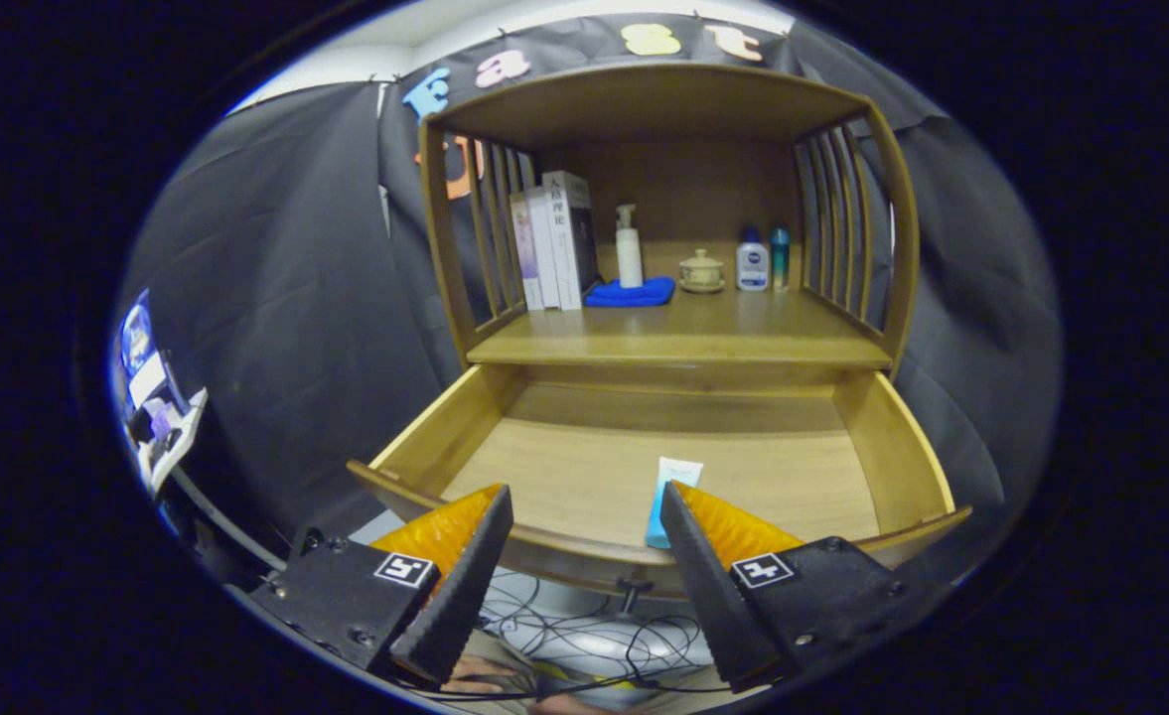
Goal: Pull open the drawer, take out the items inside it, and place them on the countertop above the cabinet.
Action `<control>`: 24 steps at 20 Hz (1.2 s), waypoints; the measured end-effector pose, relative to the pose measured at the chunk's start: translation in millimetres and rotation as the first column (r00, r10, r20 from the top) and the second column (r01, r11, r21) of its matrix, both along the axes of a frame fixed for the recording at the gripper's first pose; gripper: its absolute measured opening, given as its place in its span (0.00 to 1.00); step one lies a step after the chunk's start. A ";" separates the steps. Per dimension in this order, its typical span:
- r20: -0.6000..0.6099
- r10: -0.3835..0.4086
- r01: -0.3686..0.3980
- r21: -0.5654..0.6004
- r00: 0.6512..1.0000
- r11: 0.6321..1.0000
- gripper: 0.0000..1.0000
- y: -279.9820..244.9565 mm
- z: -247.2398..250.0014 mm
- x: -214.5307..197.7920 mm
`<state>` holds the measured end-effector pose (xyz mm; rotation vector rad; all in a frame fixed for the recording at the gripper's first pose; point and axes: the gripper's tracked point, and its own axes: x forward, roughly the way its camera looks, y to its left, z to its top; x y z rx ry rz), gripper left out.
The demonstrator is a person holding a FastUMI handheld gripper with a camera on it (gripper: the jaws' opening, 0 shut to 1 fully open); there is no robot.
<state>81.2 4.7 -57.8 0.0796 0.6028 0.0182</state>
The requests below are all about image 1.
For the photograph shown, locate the wooden cabinet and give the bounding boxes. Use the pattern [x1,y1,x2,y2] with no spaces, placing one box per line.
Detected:
[417,64,921,398]

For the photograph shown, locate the blue and white tube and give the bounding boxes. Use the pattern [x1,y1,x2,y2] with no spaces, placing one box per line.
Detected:
[646,457,704,549]

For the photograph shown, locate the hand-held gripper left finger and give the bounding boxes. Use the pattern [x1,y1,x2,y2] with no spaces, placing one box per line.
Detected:
[251,484,515,686]

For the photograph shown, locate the beige lidded teacup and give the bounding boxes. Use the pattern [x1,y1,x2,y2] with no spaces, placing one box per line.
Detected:
[679,248,725,287]

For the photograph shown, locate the black backdrop cloth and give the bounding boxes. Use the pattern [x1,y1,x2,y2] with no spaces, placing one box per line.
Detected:
[112,12,1062,597]

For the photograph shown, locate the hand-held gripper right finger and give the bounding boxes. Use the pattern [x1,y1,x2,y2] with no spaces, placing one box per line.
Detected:
[659,481,928,693]

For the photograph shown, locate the wooden drawer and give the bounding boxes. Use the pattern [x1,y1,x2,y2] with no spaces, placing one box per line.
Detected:
[348,362,972,617]

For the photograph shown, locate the thin purple book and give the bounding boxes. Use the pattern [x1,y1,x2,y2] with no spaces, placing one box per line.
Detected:
[510,194,545,311]

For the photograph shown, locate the wooden countertop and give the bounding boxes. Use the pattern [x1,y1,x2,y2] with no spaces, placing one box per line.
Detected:
[467,288,893,370]

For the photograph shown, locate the white pump bottle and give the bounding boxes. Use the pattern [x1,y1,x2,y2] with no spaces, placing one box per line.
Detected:
[616,205,645,289]

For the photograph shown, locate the blue folded cloth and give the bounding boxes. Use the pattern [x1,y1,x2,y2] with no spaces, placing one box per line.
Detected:
[584,276,676,308]

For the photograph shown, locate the thick white and black book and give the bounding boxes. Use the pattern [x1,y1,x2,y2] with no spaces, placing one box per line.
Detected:
[542,171,601,311]

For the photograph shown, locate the white side shelf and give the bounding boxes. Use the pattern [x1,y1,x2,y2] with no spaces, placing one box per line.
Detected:
[137,387,210,498]

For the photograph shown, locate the white lotion bottle blue cap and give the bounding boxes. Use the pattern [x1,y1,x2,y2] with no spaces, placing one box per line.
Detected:
[736,227,771,292]

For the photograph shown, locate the tangle of black cables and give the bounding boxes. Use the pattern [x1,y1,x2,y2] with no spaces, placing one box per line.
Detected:
[415,571,734,701]

